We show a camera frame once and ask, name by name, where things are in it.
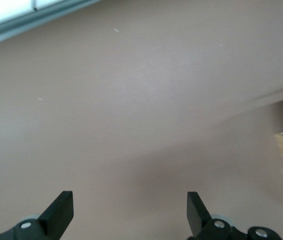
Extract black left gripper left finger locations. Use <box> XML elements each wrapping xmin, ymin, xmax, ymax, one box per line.
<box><xmin>0</xmin><ymin>190</ymin><xmax>75</xmax><ymax>240</ymax></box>

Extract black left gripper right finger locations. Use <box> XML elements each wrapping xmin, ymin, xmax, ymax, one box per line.
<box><xmin>186</xmin><ymin>191</ymin><xmax>281</xmax><ymax>240</ymax></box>

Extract brown table cover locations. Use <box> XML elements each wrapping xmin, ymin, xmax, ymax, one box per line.
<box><xmin>0</xmin><ymin>0</ymin><xmax>283</xmax><ymax>240</ymax></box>

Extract aluminium table edge rail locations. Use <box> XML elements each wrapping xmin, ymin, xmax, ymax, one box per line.
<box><xmin>0</xmin><ymin>0</ymin><xmax>101</xmax><ymax>50</ymax></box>

